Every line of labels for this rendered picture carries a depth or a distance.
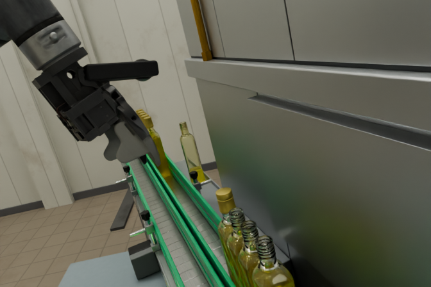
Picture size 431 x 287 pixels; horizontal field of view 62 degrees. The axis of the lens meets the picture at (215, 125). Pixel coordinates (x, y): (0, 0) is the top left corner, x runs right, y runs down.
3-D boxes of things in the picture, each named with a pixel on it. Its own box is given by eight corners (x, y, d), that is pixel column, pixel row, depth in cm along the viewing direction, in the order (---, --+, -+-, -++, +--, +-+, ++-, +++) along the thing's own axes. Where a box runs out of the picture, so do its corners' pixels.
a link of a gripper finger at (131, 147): (136, 185, 56) (97, 139, 55) (164, 160, 58) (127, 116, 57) (141, 184, 53) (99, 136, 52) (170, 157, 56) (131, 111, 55)
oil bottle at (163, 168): (171, 175, 163) (154, 116, 155) (159, 179, 162) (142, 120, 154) (168, 171, 168) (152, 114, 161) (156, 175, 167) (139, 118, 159)
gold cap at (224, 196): (216, 212, 76) (211, 193, 75) (226, 203, 78) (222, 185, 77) (229, 215, 74) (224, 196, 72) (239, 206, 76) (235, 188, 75)
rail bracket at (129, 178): (138, 195, 151) (129, 166, 148) (121, 202, 149) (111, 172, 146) (137, 192, 155) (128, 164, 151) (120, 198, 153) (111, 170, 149)
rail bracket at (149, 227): (161, 251, 109) (150, 213, 105) (138, 261, 107) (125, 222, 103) (159, 245, 113) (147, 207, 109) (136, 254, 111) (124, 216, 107)
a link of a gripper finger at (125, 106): (136, 145, 57) (100, 102, 56) (145, 138, 58) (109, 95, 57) (143, 139, 53) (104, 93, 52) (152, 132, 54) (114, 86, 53)
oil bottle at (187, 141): (206, 182, 148) (190, 122, 141) (192, 186, 147) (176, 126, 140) (202, 177, 153) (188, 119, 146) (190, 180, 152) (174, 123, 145)
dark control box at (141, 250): (161, 271, 120) (154, 250, 118) (137, 281, 118) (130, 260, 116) (156, 258, 128) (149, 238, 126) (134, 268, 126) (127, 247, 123)
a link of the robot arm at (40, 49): (59, 27, 56) (70, 13, 50) (78, 52, 58) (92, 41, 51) (16, 52, 53) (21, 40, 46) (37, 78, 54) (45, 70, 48)
